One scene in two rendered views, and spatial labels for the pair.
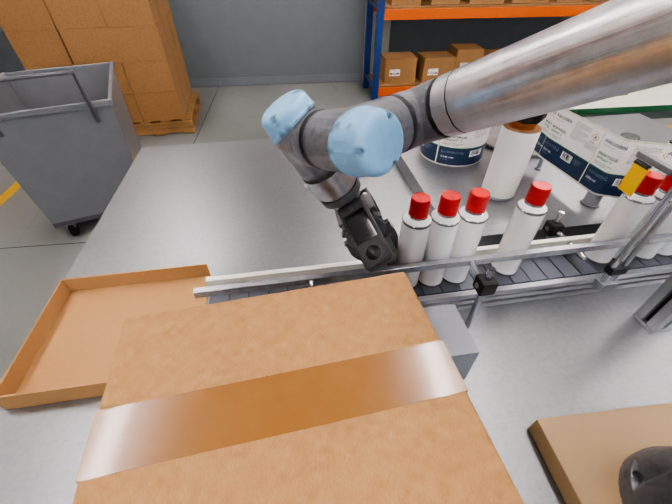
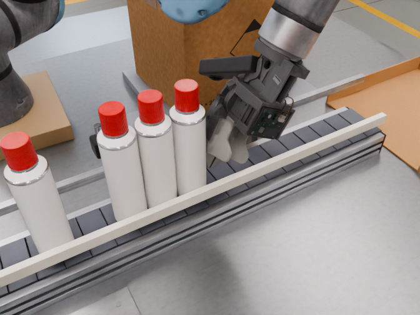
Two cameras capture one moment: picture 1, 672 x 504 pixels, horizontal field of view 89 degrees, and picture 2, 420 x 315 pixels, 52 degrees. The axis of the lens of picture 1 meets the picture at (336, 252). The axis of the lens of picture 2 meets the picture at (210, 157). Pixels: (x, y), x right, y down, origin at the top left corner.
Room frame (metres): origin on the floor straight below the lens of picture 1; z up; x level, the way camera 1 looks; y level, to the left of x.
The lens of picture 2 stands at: (0.94, -0.29, 1.40)
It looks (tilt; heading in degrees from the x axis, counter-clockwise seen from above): 42 degrees down; 159
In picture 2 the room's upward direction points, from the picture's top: straight up
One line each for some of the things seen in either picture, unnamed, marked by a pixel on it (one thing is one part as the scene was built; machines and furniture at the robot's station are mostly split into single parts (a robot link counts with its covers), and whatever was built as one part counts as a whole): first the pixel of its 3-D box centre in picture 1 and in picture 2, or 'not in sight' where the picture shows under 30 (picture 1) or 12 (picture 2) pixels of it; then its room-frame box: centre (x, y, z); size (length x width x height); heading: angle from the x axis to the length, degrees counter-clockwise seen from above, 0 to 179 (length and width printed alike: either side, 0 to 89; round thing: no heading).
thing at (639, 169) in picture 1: (633, 177); not in sight; (0.52, -0.52, 1.09); 0.03 x 0.01 x 0.06; 9
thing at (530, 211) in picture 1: (520, 230); (39, 200); (0.51, -0.36, 0.98); 0.05 x 0.05 x 0.20
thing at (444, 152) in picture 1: (455, 130); not in sight; (1.05, -0.38, 0.95); 0.20 x 0.20 x 0.14
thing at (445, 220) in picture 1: (438, 241); (156, 154); (0.48, -0.19, 0.98); 0.05 x 0.05 x 0.20
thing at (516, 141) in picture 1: (516, 141); not in sight; (0.81, -0.45, 1.03); 0.09 x 0.09 x 0.30
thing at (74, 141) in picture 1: (79, 141); not in sight; (2.02, 1.59, 0.48); 0.89 x 0.63 x 0.96; 25
